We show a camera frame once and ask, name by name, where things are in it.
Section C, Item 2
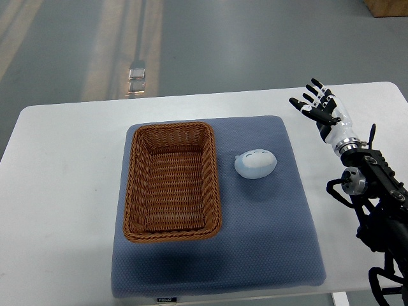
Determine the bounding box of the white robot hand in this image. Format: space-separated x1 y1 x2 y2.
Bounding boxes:
289 78 359 151

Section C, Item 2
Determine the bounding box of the blue white plush toy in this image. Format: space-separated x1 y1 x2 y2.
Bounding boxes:
234 149 277 180

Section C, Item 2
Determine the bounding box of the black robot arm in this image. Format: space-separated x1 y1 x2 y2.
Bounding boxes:
289 78 407 305

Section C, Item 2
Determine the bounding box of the brown wicker basket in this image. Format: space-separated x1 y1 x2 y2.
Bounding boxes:
122 122 222 244

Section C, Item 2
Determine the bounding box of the wooden box corner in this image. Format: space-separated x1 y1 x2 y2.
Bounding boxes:
363 0 407 18

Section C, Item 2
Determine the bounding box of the blue foam cushion mat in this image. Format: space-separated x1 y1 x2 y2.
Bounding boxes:
111 115 326 298

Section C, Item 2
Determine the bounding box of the metal floor socket plate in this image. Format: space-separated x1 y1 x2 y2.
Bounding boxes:
128 68 145 94

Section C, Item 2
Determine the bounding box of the white table leg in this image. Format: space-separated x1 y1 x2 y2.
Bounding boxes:
331 291 350 306

